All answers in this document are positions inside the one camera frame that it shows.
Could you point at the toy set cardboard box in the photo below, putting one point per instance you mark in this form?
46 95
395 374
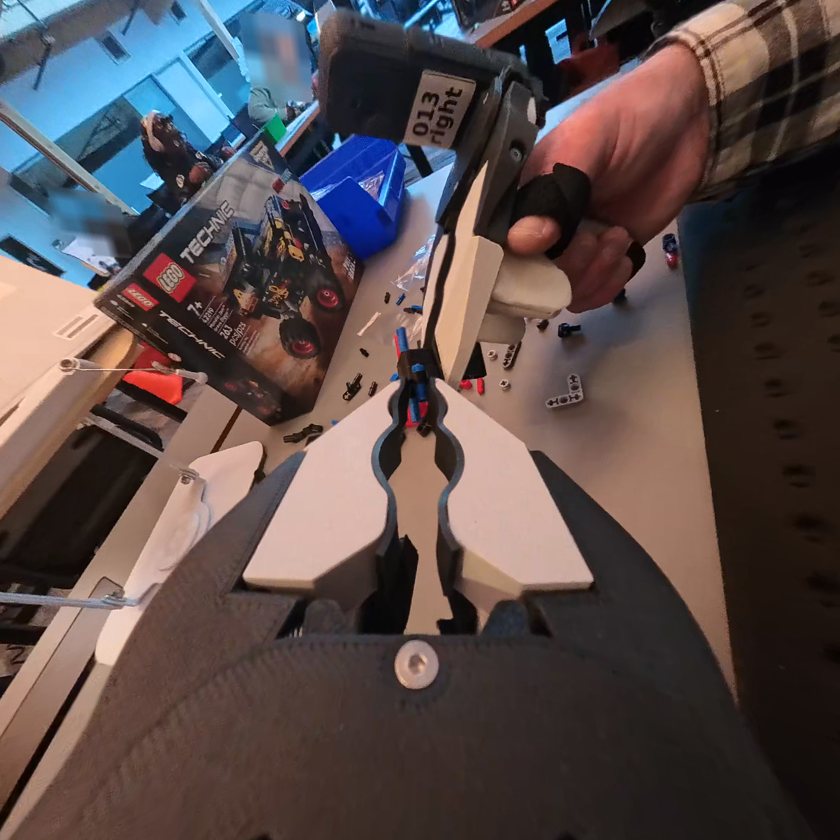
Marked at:
216 295

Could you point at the red blue toy pin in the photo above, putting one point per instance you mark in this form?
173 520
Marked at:
670 249

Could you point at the person's right hand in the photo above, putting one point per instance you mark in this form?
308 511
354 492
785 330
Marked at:
643 144

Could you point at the grey desk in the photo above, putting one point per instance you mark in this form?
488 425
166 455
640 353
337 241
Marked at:
623 426

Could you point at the black toy connector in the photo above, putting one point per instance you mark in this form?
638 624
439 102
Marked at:
303 433

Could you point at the black dimpled panel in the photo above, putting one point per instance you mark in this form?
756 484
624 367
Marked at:
774 459

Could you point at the white book stand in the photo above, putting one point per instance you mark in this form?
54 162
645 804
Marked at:
39 420

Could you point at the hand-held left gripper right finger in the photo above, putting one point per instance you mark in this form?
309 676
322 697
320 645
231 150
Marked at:
518 525

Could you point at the grey angled thin liftarm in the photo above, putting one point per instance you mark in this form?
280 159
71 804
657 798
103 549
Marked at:
565 394

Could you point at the black blue toy brick assembly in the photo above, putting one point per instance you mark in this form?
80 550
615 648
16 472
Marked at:
417 380

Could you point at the clear plastic bag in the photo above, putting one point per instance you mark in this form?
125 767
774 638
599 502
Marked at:
379 326
413 266

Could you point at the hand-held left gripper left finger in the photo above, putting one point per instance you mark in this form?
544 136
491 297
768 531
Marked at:
321 525

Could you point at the orange cone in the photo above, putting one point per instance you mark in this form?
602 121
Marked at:
154 386

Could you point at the black connector with axle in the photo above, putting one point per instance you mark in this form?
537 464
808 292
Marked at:
352 386

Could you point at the small blue bin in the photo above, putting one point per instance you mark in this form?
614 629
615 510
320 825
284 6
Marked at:
354 190

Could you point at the person's right forearm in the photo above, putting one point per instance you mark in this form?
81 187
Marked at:
774 85

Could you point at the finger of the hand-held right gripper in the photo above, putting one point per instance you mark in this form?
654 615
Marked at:
469 295
434 289

